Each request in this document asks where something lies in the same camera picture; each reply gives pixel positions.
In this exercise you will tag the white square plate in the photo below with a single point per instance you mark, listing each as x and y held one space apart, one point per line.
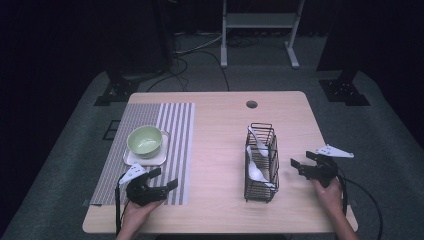
160 157

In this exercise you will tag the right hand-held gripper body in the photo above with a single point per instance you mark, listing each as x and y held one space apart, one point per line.
323 170

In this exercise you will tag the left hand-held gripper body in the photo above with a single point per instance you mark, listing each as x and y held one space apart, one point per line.
141 193

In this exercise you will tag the black stand base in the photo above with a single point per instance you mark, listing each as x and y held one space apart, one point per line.
343 91
116 91

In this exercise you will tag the grey striped placemat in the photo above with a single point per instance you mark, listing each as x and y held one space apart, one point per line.
180 133

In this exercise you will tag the white spoon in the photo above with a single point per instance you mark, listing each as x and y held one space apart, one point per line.
255 171
262 149

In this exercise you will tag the person's right hand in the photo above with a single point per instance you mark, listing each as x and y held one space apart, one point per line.
331 198

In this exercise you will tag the green bowl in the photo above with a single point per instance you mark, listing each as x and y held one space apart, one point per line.
145 141

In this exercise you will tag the white metal stand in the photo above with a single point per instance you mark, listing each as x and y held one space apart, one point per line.
260 20

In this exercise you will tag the person's left hand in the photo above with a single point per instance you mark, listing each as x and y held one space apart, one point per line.
135 216

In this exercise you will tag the black floor outlet frame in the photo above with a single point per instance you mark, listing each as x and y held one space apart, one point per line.
107 130

